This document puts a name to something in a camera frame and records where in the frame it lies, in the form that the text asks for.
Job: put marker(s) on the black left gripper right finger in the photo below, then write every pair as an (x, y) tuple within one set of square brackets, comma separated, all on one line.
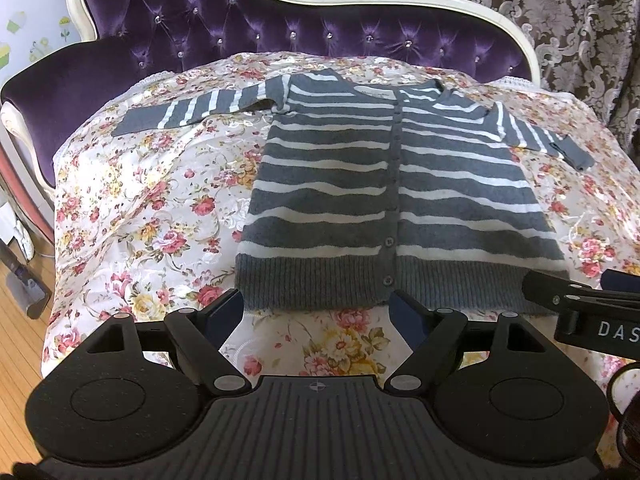
[(432, 336)]

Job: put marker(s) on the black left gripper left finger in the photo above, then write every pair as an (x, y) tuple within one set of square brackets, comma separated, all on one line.
[(198, 336)]

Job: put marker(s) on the grey white striped cardigan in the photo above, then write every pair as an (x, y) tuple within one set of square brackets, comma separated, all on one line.
[(364, 190)]

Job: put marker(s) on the grey vacuum cleaner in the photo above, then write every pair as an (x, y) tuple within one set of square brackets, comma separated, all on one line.
[(28, 291)]

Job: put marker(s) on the white bedside furniture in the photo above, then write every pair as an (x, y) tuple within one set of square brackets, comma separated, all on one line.
[(32, 195)]

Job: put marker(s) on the purple tufted headboard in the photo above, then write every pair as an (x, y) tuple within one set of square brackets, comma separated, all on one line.
[(124, 41)]

